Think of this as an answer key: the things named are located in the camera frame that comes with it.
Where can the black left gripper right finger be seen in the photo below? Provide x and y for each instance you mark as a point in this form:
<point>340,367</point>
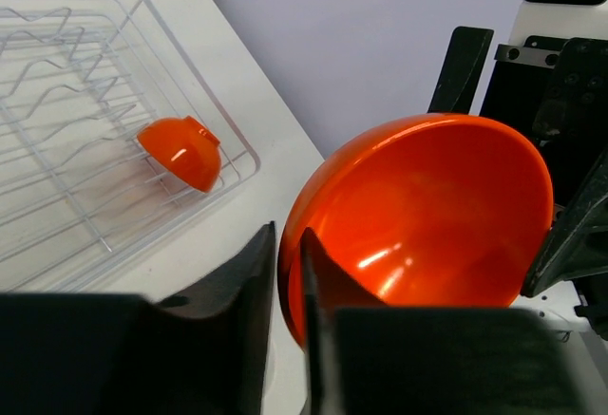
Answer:
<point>364,357</point>

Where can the orange bowl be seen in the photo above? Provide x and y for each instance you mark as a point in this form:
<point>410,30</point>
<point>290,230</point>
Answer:
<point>440,209</point>

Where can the orange bowl carried to rack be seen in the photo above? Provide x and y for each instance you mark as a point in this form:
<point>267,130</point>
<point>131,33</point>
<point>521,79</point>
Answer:
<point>185,148</point>

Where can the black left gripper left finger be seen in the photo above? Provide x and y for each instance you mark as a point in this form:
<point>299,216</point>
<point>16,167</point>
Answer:
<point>202,350</point>

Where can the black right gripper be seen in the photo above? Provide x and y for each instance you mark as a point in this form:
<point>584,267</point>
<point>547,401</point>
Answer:
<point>454,93</point>

